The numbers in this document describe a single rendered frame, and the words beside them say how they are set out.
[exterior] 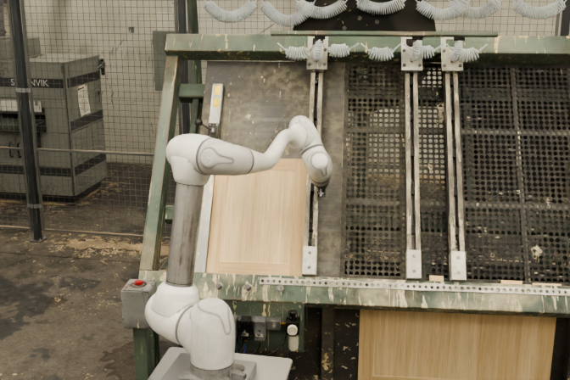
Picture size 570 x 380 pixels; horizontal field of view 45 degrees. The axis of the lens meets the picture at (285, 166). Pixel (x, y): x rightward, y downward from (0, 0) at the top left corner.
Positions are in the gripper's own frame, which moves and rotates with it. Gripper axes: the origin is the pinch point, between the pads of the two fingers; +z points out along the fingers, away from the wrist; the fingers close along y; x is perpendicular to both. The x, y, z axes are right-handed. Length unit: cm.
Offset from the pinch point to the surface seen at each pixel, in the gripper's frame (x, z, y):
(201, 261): 53, 4, -33
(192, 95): 68, 12, 54
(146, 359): 73, 3, -76
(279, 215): 19.4, 6.8, -9.6
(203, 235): 54, 4, -21
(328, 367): -4, 46, -73
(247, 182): 35.6, 6.7, 6.2
